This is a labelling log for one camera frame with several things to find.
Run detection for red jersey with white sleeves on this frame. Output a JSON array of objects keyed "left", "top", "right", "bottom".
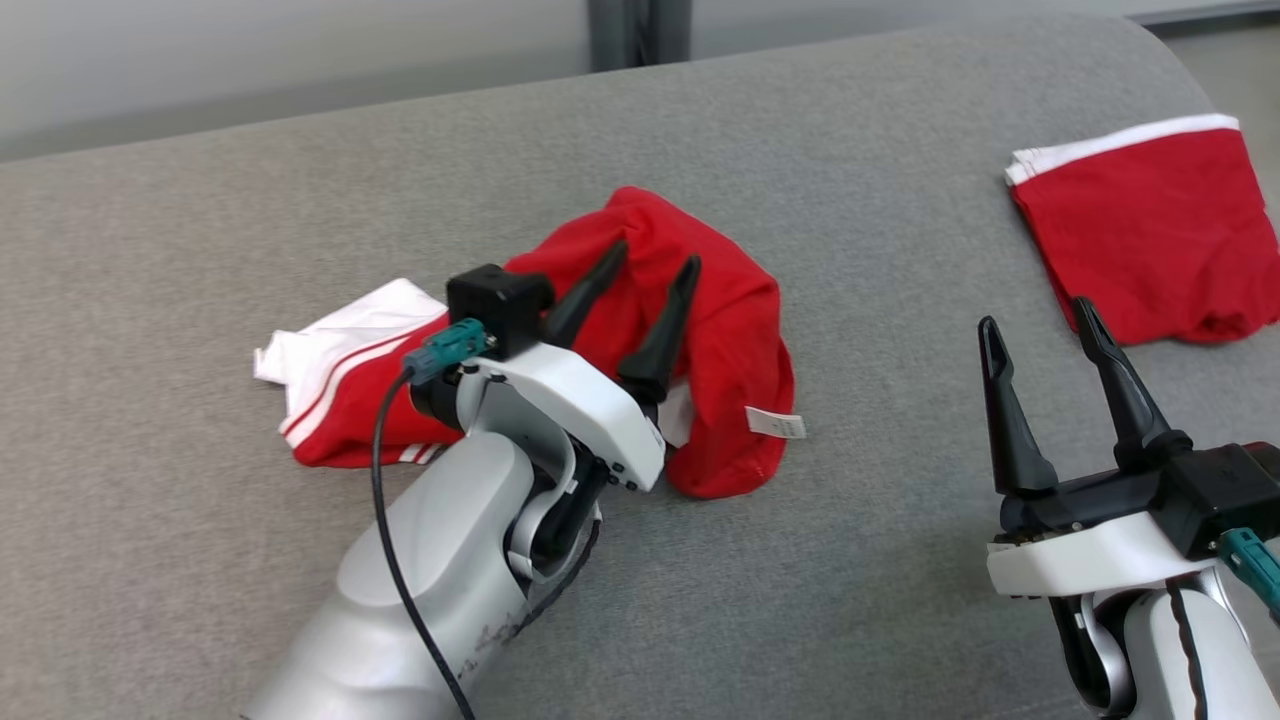
[{"left": 253, "top": 186, "right": 807, "bottom": 501}]

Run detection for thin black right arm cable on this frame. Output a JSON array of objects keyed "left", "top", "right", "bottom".
[{"left": 1164, "top": 584, "right": 1213, "bottom": 720}]

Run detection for red shorts with white trim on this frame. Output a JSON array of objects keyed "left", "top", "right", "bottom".
[{"left": 1004, "top": 113, "right": 1280, "bottom": 347}]

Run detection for grey metal partition post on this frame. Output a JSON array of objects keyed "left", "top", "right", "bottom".
[{"left": 587, "top": 0, "right": 693, "bottom": 73}]

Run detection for black cable with teal plug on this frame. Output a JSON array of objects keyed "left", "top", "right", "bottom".
[
  {"left": 370, "top": 318, "right": 493, "bottom": 720},
  {"left": 1217, "top": 527, "right": 1280, "bottom": 623}
]

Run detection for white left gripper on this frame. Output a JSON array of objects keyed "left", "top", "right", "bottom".
[{"left": 455, "top": 238, "right": 703, "bottom": 494}]

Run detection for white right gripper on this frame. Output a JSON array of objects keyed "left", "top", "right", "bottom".
[{"left": 978, "top": 296, "right": 1233, "bottom": 603}]

